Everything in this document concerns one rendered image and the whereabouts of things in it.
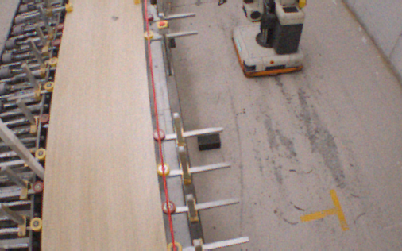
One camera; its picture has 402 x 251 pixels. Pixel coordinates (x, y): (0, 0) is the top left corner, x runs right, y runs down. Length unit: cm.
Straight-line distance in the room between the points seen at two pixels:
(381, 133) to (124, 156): 257
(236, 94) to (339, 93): 114
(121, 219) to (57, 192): 47
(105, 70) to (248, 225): 170
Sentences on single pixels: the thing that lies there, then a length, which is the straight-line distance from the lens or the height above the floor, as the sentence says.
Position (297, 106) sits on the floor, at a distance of 348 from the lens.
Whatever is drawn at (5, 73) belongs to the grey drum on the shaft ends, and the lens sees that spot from 320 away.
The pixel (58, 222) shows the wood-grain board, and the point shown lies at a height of 90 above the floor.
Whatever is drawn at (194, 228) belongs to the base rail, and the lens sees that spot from 208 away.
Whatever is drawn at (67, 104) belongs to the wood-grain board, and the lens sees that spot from 251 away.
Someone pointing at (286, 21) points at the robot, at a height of 75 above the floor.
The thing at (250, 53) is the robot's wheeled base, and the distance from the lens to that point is 350.
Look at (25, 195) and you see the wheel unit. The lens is 232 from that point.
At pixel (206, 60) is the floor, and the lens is 380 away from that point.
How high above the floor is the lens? 269
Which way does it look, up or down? 56 degrees down
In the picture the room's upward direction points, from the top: 4 degrees counter-clockwise
